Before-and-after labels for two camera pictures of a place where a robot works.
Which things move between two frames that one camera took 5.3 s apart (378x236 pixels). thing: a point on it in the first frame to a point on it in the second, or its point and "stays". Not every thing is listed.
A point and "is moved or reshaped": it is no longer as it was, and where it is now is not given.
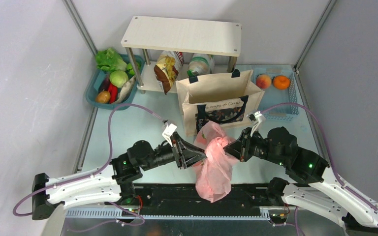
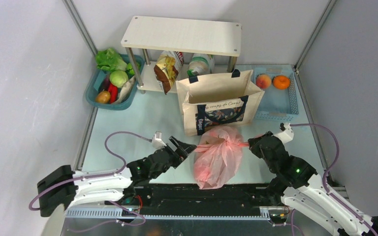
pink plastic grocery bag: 214,175 is moved or reshaped
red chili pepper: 113,90 stays
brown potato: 103,97 stays
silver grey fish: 126,91 stays
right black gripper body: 244,148 to 258,146
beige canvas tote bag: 228,100 stays
